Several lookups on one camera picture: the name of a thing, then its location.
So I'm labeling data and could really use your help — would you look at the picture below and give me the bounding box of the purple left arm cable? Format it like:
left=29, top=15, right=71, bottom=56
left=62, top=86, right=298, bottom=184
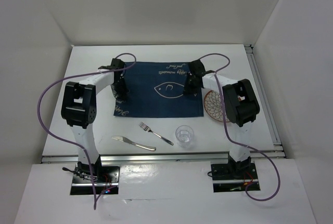
left=37, top=52, right=137, bottom=210

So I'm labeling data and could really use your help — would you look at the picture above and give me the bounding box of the silver fork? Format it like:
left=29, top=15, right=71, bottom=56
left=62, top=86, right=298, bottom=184
left=139, top=122, right=174, bottom=146

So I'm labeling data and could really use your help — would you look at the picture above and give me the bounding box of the blue fish placemat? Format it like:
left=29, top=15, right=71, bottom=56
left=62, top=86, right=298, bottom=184
left=113, top=62, right=203, bottom=118

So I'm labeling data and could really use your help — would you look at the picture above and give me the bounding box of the silver table knife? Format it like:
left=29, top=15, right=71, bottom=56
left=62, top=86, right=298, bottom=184
left=111, top=136, right=156, bottom=152

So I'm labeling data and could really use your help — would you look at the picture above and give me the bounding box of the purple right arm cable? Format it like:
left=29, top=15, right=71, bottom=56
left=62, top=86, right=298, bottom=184
left=199, top=52, right=281, bottom=203

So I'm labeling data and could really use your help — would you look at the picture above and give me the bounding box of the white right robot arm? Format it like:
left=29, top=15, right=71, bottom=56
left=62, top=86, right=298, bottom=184
left=184, top=59, right=260, bottom=178

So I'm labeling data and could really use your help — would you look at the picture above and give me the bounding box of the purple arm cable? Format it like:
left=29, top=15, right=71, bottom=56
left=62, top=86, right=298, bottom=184
left=37, top=52, right=137, bottom=210
left=199, top=52, right=281, bottom=203

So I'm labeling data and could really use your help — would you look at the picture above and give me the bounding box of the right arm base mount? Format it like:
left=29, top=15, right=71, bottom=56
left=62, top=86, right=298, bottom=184
left=207, top=163, right=260, bottom=193

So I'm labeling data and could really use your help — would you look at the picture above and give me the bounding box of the front aluminium rail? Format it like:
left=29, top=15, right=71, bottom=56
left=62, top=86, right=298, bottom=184
left=41, top=151, right=287, bottom=164

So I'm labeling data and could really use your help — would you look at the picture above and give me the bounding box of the clear drinking glass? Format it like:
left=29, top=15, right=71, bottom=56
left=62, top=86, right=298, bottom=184
left=175, top=125, right=194, bottom=148

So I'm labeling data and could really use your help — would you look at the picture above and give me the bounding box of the patterned ceramic plate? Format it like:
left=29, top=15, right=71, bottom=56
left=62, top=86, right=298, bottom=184
left=203, top=90, right=224, bottom=122

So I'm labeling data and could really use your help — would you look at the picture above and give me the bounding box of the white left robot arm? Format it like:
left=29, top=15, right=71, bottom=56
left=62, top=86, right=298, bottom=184
left=61, top=58, right=129, bottom=182

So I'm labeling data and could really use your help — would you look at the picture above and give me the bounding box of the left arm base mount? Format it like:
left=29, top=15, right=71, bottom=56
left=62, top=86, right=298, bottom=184
left=62, top=166, right=120, bottom=195

